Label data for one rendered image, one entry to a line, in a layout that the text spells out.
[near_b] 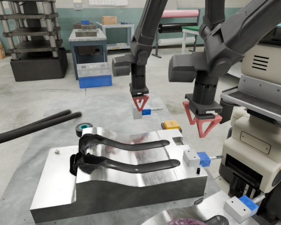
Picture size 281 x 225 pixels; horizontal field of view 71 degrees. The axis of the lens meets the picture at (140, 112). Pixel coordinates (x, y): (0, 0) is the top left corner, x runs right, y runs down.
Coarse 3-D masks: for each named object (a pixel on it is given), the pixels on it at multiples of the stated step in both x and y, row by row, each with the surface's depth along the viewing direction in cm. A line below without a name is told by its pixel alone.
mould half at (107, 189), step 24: (96, 144) 65; (48, 168) 65; (96, 168) 55; (192, 168) 61; (48, 192) 57; (72, 192) 57; (96, 192) 54; (120, 192) 55; (144, 192) 57; (168, 192) 59; (192, 192) 61; (48, 216) 54; (72, 216) 56
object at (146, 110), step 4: (132, 104) 85; (132, 108) 84; (136, 108) 82; (144, 108) 84; (148, 108) 84; (152, 108) 86; (156, 108) 86; (160, 108) 86; (132, 112) 85; (136, 112) 83; (140, 112) 83; (144, 112) 84; (148, 112) 84; (136, 116) 84; (140, 116) 84
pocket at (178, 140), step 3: (174, 138) 76; (177, 138) 76; (180, 138) 77; (174, 141) 77; (177, 141) 77; (180, 141) 77; (183, 141) 76; (177, 144) 76; (180, 144) 76; (183, 144) 74
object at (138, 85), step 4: (132, 76) 76; (140, 76) 75; (144, 76) 76; (132, 80) 77; (136, 80) 76; (140, 80) 76; (144, 80) 77; (132, 84) 78; (136, 84) 77; (140, 84) 77; (144, 84) 78; (132, 88) 78; (136, 88) 78; (140, 88) 78; (144, 88) 78; (132, 92) 76; (136, 92) 76; (140, 92) 76; (144, 92) 76; (148, 92) 77
